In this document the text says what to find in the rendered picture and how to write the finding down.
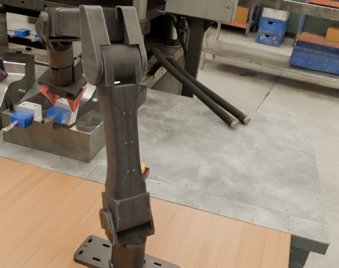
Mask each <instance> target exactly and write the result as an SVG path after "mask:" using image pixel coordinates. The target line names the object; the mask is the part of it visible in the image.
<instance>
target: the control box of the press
mask: <svg viewBox="0 0 339 268"><path fill-rule="evenodd" d="M164 1H166V4H165V12H167V13H173V14H177V21H176V33H177V37H178V39H179V41H180V43H181V45H182V48H183V51H184V60H185V65H184V69H185V70H186V72H187V73H188V74H190V75H191V76H192V77H194V78H195V79H196V80H197V76H198V70H199V64H200V58H201V51H202V45H203V41H204V35H205V32H206V31H207V30H208V29H209V28H210V26H211V25H212V24H213V23H215V22H216V21H218V22H224V23H232V21H233V20H234V18H235V14H236V9H237V5H238V0H164ZM181 17H182V18H184V19H186V21H187V23H188V26H189V28H190V37H189V44H188V50H187V47H186V45H185V42H184V40H183V38H182V36H181V32H180V22H181ZM181 96H186V97H191V98H194V94H193V93H192V92H191V91H190V90H188V89H187V88H186V87H185V86H184V85H182V90H181Z"/></svg>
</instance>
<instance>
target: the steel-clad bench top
mask: <svg viewBox="0 0 339 268"><path fill-rule="evenodd" d="M48 68H49V67H47V66H42V65H37V64H35V83H34V84H33V86H32V87H31V88H30V89H29V91H28V92H27V93H26V94H25V96H24V97H23V98H22V99H21V101H20V102H22V101H24V100H26V99H28V98H30V97H32V96H34V95H36V94H38V93H40V89H39V88H40V87H41V86H42V85H43V84H42V83H41V84H38V78H39V77H40V76H41V75H42V74H43V73H44V72H45V71H46V70H47V69H48ZM221 108H222V107H221ZM236 108H237V109H238V110H240V111H241V112H243V113H244V114H245V115H247V116H248V117H250V118H251V120H250V122H249V123H248V124H244V123H243V122H241V121H240V120H238V119H237V118H236V117H234V116H233V115H232V114H230V113H229V112H228V111H226V110H225V109H223V110H224V111H225V112H227V113H228V114H229V115H230V116H231V117H232V118H233V119H235V120H236V121H237V122H238V126H237V127H236V128H234V129H232V128H231V127H230V126H229V125H228V124H226V123H225V122H224V121H223V120H222V119H221V118H220V117H219V116H217V115H216V114H215V113H214V112H213V111H212V110H211V109H210V108H209V107H207V106H206V105H205V104H204V103H203V102H202V101H201V100H199V99H195V98H191V97H186V96H181V95H176V94H171V93H167V92H163V91H159V90H153V89H149V88H147V95H146V101H145V102H144V103H143V104H142V105H141V106H140V107H139V108H138V115H137V117H138V135H139V151H140V163H144V164H145V167H147V168H150V170H149V175H148V177H147V178H146V180H145V182H146V188H147V192H149V193H150V197H153V198H157V199H161V200H164V201H167V202H171V203H175V204H179V205H183V206H187V207H190V208H195V209H197V210H201V211H205V212H209V213H213V214H217V215H221V216H224V217H229V218H231V219H235V220H239V221H243V222H246V223H251V224H254V225H258V226H261V227H265V228H269V229H273V230H277V231H280V232H285V233H288V234H291V235H293V236H297V237H301V238H305V239H309V240H313V241H316V242H320V243H323V244H327V245H330V239H329V233H328V227H327V221H326V215H325V209H324V203H323V197H322V194H321V187H320V182H319V175H318V170H317V164H316V158H315V152H314V148H313V142H312V136H311V130H310V124H309V123H307V122H302V121H297V120H292V119H288V118H283V117H280V116H275V115H270V114H265V113H260V112H255V111H251V110H246V109H242V108H238V107H236ZM0 157H3V158H6V159H9V160H14V161H17V162H21V163H25V164H29V165H33V166H37V167H40V168H43V169H48V170H51V171H55V172H59V173H63V174H67V175H71V176H73V177H77V178H81V179H85V180H89V181H93V182H97V183H101V184H105V182H106V175H107V155H106V145H105V146H104V147H103V148H102V149H101V150H100V151H99V153H98V154H97V155H96V156H95V157H94V158H93V159H92V160H91V161H90V162H89V163H87V162H83V161H78V160H74V159H71V158H68V157H64V156H59V155H55V154H52V153H48V152H43V151H40V150H36V149H33V148H29V147H24V146H20V145H17V144H13V143H8V142H5V141H4V135H3V128H2V129H1V131H0Z"/></svg>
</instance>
